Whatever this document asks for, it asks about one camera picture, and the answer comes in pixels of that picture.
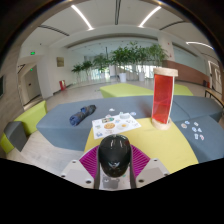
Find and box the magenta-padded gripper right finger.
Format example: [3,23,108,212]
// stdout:
[129,144,171,189]

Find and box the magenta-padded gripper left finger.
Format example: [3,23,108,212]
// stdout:
[60,144,101,190]

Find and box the black computer mouse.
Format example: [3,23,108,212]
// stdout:
[97,133,132,179]

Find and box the long grey bench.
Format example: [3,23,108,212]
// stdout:
[35,95,156,153]

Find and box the white sticker sheet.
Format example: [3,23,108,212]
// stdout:
[91,113,142,140]

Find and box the lime green sofa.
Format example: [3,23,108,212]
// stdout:
[0,99,48,154]

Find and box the dark grey seat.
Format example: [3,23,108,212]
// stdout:
[3,120,28,153]

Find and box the red tower with wooden ends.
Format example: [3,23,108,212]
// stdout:
[150,66,179,131]

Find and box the long lime green bench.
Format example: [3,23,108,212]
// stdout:
[99,82,155,99]

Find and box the red fire equipment box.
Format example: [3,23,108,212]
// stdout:
[58,79,67,92]

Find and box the short lime green bench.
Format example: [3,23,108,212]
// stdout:
[173,83,195,97]

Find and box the grey door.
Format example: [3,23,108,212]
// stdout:
[24,65,43,103]

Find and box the wooden framed chair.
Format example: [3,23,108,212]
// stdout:
[203,88,224,108]

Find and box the group of potted green plants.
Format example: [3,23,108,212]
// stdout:
[70,41,169,83]

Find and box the group of strip ceiling lights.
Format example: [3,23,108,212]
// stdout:
[70,3,214,51]

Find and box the brown wall plaque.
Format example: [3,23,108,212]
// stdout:
[56,56,65,68]

